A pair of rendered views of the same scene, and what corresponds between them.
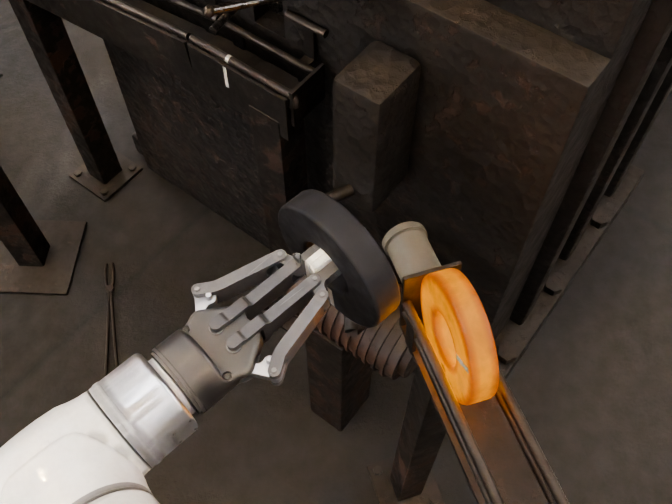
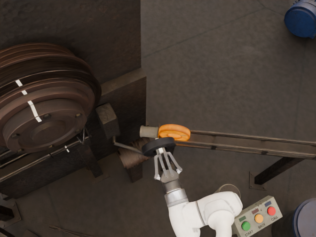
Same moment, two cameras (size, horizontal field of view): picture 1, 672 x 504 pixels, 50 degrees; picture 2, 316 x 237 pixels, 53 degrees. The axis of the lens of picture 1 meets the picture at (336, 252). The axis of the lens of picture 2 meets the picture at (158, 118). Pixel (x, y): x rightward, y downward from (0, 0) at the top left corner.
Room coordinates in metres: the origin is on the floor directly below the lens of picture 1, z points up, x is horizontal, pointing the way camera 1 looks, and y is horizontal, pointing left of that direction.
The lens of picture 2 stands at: (0.25, 0.42, 2.17)
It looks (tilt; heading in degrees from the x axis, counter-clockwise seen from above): 67 degrees down; 290
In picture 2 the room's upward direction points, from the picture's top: 6 degrees clockwise
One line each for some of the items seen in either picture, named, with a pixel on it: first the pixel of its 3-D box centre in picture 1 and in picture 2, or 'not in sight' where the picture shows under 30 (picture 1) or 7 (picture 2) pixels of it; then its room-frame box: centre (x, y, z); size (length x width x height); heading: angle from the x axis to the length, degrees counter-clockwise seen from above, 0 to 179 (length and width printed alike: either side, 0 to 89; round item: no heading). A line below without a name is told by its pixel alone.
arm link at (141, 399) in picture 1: (148, 406); (176, 197); (0.23, 0.17, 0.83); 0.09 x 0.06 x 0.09; 43
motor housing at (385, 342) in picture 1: (358, 363); (138, 161); (0.51, -0.04, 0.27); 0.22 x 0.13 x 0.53; 53
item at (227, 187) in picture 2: not in sight; (218, 202); (-0.03, -0.02, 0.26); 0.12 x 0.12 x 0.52
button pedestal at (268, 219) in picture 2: not in sight; (241, 223); (-0.18, 0.05, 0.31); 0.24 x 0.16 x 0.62; 53
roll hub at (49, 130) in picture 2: not in sight; (47, 128); (0.74, 0.20, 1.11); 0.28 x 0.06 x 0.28; 53
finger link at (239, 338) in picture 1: (276, 316); (168, 164); (0.31, 0.06, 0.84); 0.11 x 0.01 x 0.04; 131
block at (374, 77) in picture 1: (375, 130); (108, 122); (0.69, -0.06, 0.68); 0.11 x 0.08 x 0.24; 143
